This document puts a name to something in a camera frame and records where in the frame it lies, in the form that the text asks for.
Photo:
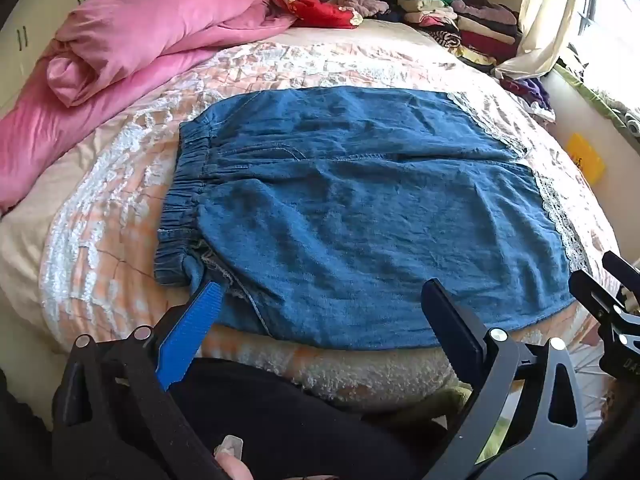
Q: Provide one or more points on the pink duvet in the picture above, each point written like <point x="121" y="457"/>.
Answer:
<point x="130" y="60"/>

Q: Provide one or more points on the stack of folded clothes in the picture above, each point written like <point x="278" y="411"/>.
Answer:
<point x="460" y="20"/>

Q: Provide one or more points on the black framed window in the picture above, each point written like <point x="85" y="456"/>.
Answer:
<point x="617" y="20"/>

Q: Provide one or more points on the cream wardrobe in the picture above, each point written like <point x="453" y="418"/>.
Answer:
<point x="30" y="45"/>

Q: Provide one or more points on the mauve fluffy cloth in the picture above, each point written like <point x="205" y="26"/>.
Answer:
<point x="357" y="2"/>

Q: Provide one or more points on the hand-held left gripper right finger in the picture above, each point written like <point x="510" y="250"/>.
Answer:
<point x="452" y="317"/>

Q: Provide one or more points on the purple clothes pile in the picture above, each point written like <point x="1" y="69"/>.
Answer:
<point x="530" y="90"/>

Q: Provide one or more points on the person's left hand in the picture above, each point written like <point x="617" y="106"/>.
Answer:
<point x="240" y="467"/>

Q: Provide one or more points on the peach blanket white bear print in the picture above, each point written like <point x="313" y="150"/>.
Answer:
<point x="115" y="200"/>

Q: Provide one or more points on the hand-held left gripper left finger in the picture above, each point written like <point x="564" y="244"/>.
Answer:
<point x="192" y="330"/>

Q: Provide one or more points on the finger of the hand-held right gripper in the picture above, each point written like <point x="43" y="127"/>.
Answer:
<point x="620" y="265"/>
<point x="592" y="292"/>

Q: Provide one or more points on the cream curtain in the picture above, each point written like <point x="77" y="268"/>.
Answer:
<point x="545" y="15"/>

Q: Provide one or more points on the green windowsill cover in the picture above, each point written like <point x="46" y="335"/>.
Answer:
<point x="595" y="97"/>

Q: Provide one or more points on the red patterned cloth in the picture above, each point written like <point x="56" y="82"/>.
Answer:
<point x="320" y="10"/>

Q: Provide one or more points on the person's black clothed leg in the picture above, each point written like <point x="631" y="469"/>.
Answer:
<point x="310" y="425"/>

